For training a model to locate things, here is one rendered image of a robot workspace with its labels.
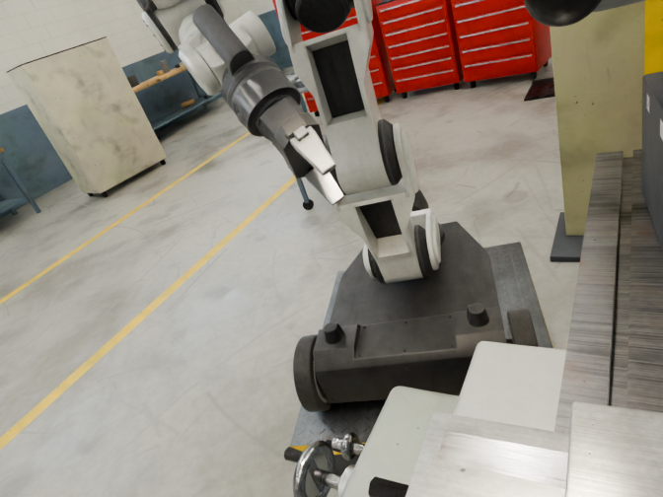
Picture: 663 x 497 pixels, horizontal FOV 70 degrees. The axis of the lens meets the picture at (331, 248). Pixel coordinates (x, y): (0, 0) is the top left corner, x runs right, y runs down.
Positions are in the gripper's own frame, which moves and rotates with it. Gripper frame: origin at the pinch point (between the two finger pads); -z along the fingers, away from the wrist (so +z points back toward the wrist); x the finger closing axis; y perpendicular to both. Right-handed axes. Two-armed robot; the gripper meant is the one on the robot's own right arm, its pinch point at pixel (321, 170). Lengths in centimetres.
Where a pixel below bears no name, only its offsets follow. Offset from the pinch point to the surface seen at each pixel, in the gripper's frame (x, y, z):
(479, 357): -14.4, 3.0, -31.6
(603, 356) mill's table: 0.7, 11.2, -38.1
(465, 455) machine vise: 13.5, -7.7, -34.5
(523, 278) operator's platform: -95, 43, -28
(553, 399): -6.9, 5.6, -40.1
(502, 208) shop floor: -204, 98, 7
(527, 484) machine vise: 16.3, -5.3, -38.2
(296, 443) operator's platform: -71, -39, -26
